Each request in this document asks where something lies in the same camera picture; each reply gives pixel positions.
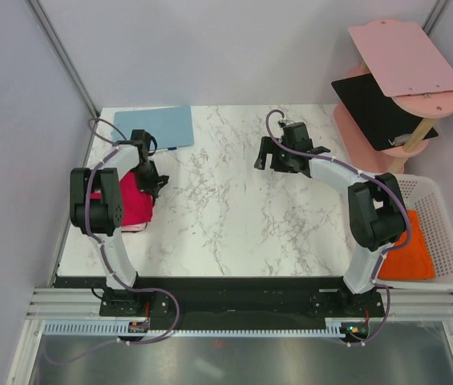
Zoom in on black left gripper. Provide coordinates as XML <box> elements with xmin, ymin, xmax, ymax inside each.
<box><xmin>131</xmin><ymin>160</ymin><xmax>164</xmax><ymax>198</ymax></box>

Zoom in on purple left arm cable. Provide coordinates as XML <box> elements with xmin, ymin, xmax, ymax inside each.
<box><xmin>43</xmin><ymin>116</ymin><xmax>182</xmax><ymax>366</ymax></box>

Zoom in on white plastic basket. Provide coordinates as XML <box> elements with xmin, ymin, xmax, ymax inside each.
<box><xmin>381</xmin><ymin>174</ymin><xmax>453</xmax><ymax>291</ymax></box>

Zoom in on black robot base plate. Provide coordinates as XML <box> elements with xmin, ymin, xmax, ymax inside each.
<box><xmin>99</xmin><ymin>274</ymin><xmax>386</xmax><ymax>325</ymax></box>

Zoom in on white slotted cable duct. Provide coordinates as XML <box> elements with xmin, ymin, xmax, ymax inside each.
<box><xmin>42</xmin><ymin>320</ymin><xmax>357</xmax><ymax>338</ymax></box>

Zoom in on orange t shirt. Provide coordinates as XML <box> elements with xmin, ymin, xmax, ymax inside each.
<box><xmin>378</xmin><ymin>210</ymin><xmax>436</xmax><ymax>281</ymax></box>

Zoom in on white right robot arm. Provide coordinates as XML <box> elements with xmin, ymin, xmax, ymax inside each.
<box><xmin>253</xmin><ymin>136</ymin><xmax>411</xmax><ymax>316</ymax></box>

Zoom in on light blue mat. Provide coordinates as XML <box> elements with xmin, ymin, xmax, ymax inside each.
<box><xmin>114</xmin><ymin>106</ymin><xmax>194</xmax><ymax>149</ymax></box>

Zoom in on black board on shelf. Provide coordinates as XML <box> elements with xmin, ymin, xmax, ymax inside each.
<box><xmin>331</xmin><ymin>74</ymin><xmax>423</xmax><ymax>151</ymax></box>

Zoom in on magenta t shirt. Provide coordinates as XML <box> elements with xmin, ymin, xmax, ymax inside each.
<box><xmin>90</xmin><ymin>171</ymin><xmax>154</xmax><ymax>229</ymax></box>

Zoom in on aluminium frame rails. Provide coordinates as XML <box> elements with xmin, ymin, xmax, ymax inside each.
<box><xmin>25</xmin><ymin>285</ymin><xmax>103</xmax><ymax>320</ymax></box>

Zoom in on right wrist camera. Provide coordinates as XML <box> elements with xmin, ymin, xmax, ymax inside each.
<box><xmin>278</xmin><ymin>120</ymin><xmax>313</xmax><ymax>152</ymax></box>

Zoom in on pink t shirt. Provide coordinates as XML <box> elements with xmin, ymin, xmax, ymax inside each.
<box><xmin>121</xmin><ymin>223</ymin><xmax>147</xmax><ymax>233</ymax></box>

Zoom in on pink tiered shelf stand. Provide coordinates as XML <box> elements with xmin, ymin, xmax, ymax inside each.
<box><xmin>334</xmin><ymin>19</ymin><xmax>453</xmax><ymax>173</ymax></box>

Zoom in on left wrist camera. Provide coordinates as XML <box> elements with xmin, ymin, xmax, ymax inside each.
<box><xmin>131</xmin><ymin>129</ymin><xmax>158</xmax><ymax>156</ymax></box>

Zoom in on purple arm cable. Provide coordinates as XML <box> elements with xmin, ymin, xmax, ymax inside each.
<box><xmin>43</xmin><ymin>116</ymin><xmax>182</xmax><ymax>366</ymax></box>
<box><xmin>265</xmin><ymin>109</ymin><xmax>411</xmax><ymax>348</ymax></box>

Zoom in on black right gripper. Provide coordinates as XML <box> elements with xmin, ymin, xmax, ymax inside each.
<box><xmin>254</xmin><ymin>136</ymin><xmax>295</xmax><ymax>173</ymax></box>

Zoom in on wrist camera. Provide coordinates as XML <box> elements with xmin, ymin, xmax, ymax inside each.
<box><xmin>131</xmin><ymin>129</ymin><xmax>158</xmax><ymax>156</ymax></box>
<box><xmin>278</xmin><ymin>120</ymin><xmax>313</xmax><ymax>152</ymax></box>

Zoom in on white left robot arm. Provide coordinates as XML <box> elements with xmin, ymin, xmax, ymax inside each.
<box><xmin>69</xmin><ymin>139</ymin><xmax>168</xmax><ymax>315</ymax></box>

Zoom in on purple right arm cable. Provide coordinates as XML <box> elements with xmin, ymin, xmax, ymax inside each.
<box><xmin>265</xmin><ymin>109</ymin><xmax>411</xmax><ymax>348</ymax></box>

